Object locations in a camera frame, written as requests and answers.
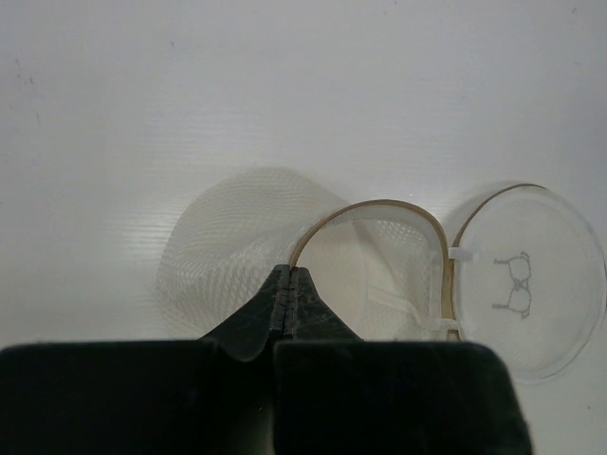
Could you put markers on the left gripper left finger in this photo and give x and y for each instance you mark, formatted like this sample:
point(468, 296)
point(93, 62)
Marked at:
point(142, 397)

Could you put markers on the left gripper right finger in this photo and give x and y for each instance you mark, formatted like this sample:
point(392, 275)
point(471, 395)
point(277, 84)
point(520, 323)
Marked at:
point(350, 396)

